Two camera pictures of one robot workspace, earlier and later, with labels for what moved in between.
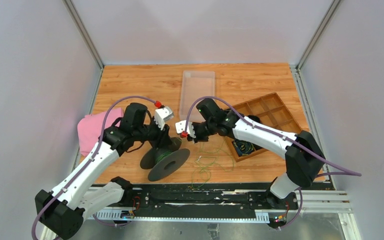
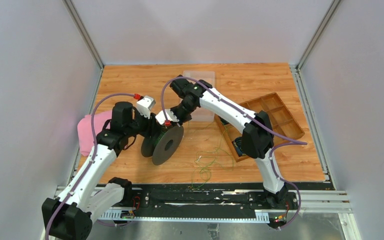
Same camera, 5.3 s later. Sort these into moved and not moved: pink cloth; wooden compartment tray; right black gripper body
Moved: right black gripper body
Not moved: wooden compartment tray; pink cloth
